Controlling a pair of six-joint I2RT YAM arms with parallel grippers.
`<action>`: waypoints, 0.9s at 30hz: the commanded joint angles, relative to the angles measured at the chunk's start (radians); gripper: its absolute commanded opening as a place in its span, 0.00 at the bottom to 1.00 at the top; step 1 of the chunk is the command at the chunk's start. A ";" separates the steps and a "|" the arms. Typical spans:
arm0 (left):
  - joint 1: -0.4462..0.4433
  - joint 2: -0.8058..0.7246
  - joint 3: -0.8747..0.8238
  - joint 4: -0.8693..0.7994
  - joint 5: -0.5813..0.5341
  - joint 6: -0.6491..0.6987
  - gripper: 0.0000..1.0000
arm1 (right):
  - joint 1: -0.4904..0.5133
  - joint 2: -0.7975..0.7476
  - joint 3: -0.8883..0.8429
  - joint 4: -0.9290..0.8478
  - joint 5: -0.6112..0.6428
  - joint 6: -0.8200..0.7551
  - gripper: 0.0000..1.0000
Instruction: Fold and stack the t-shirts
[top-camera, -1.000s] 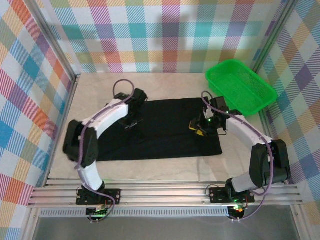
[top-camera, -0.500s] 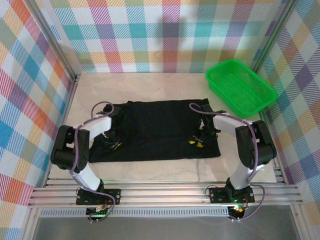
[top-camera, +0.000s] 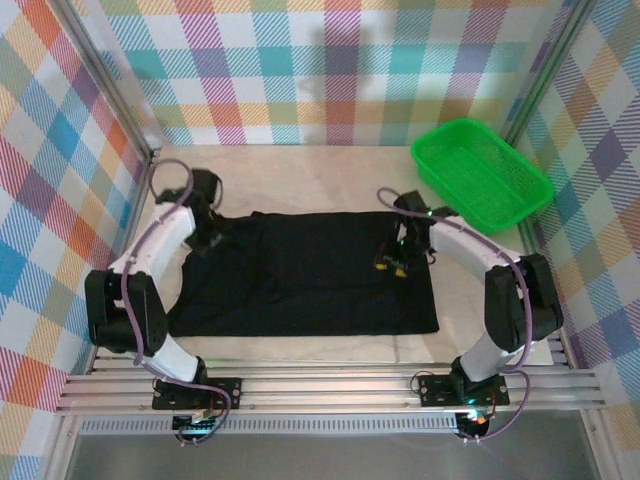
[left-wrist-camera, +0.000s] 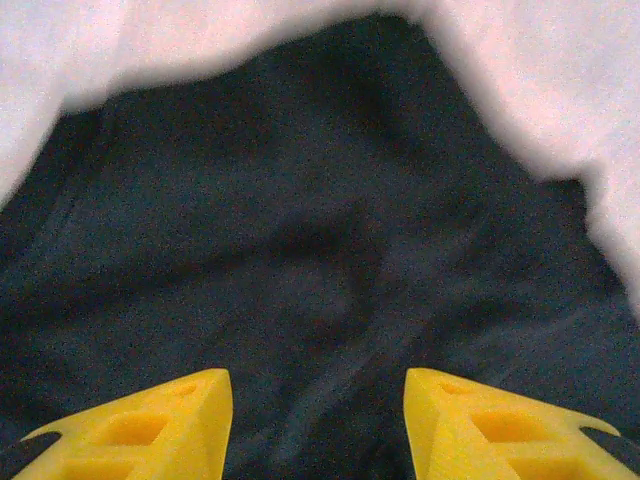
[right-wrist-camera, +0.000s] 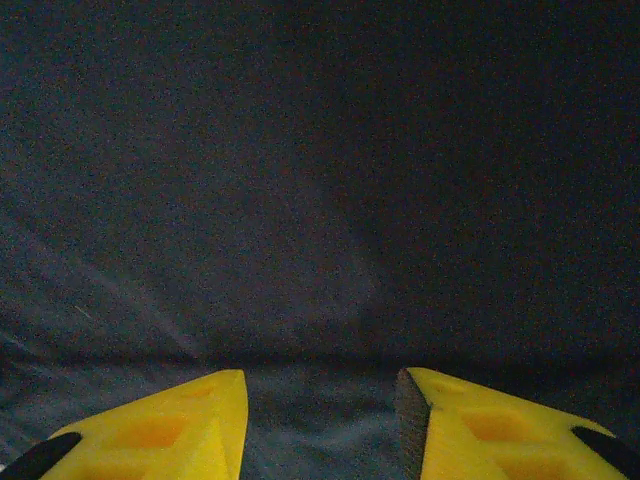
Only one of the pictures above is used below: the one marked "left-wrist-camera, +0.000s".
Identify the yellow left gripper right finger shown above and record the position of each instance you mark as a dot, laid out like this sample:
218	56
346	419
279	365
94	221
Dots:
460	440

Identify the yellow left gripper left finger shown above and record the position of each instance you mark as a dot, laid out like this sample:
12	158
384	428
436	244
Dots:
165	435

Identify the black t-shirt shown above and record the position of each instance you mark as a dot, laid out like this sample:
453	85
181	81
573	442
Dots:
300	225

